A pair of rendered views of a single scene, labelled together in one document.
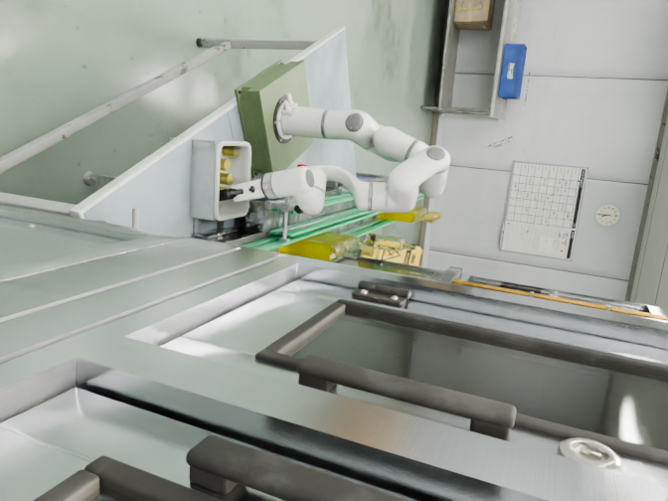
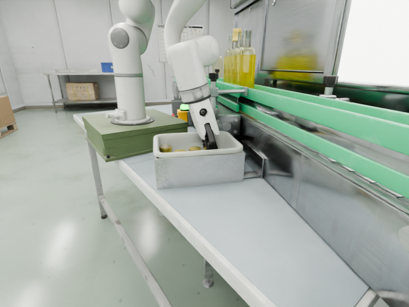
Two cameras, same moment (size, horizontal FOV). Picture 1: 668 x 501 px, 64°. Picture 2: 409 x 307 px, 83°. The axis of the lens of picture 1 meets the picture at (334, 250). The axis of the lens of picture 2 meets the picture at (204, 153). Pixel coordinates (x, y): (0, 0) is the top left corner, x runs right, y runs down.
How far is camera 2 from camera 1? 102 cm
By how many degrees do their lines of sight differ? 2
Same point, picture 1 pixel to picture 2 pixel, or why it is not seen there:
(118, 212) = (280, 268)
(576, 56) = (103, 38)
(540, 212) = not seen: hidden behind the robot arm
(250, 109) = (123, 145)
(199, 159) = (178, 177)
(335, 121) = (123, 60)
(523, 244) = not seen: hidden behind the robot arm
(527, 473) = not seen: outside the picture
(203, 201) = (224, 167)
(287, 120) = (131, 113)
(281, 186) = (195, 73)
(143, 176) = (213, 237)
